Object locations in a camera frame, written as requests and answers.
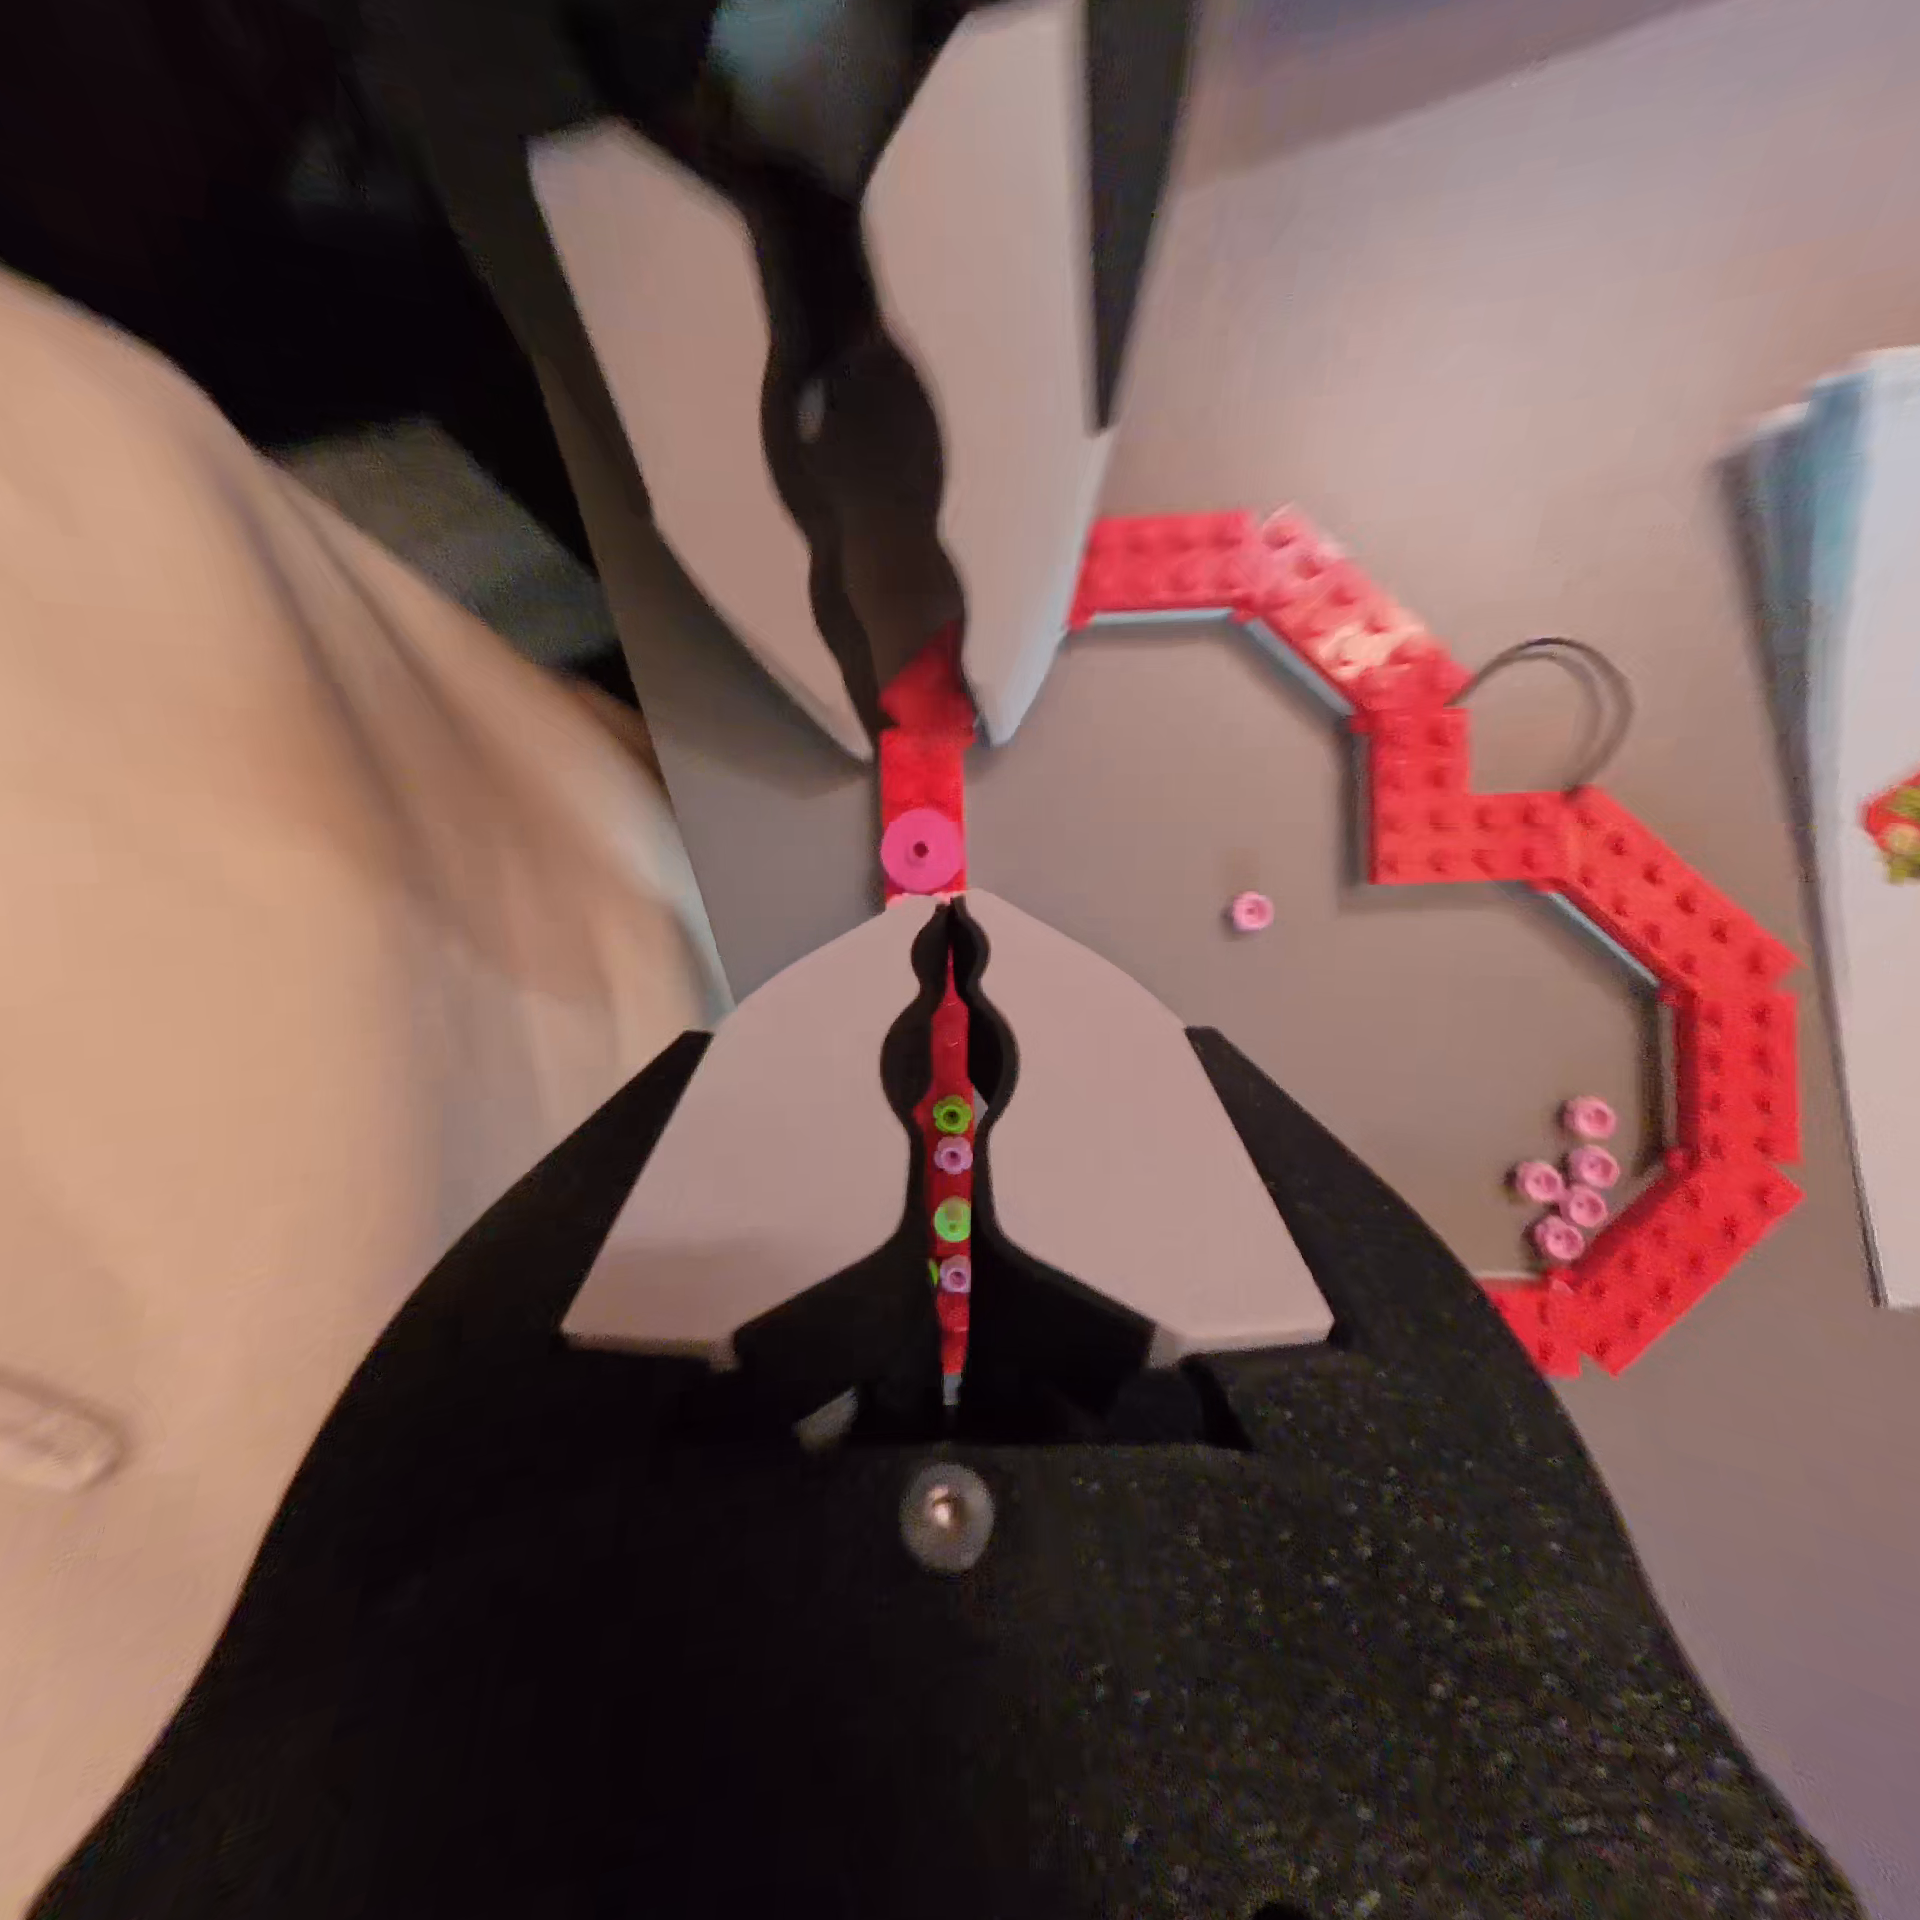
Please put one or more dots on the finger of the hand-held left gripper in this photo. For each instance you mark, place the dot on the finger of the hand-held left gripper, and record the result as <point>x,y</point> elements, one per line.
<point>1004,301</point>
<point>676,375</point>

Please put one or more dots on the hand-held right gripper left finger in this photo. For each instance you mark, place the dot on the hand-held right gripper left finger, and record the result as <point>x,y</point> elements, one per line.
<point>750,1186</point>

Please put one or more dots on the magenta round plate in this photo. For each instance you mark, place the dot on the magenta round plate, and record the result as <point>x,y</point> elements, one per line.
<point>918,851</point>

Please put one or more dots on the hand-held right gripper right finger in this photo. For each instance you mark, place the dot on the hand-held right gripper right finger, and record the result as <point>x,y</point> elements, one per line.
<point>1154,1186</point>

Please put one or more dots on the instruction booklet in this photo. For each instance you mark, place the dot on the instruction booklet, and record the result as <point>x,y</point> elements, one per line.
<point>1861,675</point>

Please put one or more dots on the red brick heart frame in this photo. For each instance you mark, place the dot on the red brick heart frame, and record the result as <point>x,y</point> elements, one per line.
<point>1500,840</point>

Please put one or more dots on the person's light clothing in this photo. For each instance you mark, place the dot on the person's light clothing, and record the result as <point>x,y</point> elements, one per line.
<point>301,1051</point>

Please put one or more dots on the yellow-green cone stud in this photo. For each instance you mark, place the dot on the yellow-green cone stud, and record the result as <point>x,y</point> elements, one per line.
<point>952,1220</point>

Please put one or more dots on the grey desk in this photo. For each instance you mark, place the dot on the grey desk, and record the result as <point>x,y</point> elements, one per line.
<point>1350,301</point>

